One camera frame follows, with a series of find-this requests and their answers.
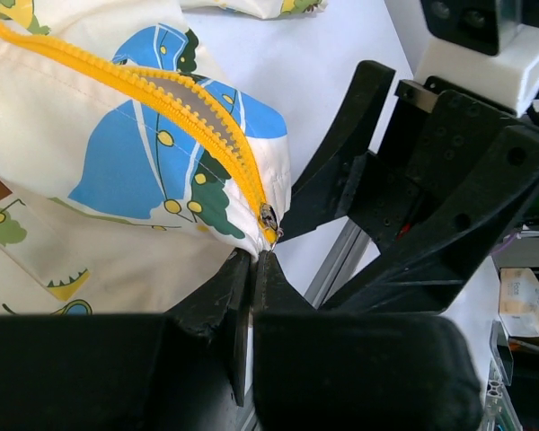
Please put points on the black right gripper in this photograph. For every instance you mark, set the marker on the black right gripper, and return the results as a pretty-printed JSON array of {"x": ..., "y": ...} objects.
[{"x": 452, "y": 176}]

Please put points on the cream yellow dinosaur print jacket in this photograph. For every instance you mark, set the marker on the cream yellow dinosaur print jacket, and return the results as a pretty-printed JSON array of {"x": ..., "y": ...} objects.
[{"x": 129, "y": 167}]

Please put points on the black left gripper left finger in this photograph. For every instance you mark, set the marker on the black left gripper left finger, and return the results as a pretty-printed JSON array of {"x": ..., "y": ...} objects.
[{"x": 183, "y": 369}]

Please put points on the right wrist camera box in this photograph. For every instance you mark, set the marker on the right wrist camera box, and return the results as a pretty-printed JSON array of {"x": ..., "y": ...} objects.
[{"x": 490, "y": 48}]

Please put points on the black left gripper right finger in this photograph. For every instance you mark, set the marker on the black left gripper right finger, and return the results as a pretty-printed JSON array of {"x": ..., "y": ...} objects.
[{"x": 318, "y": 370}]

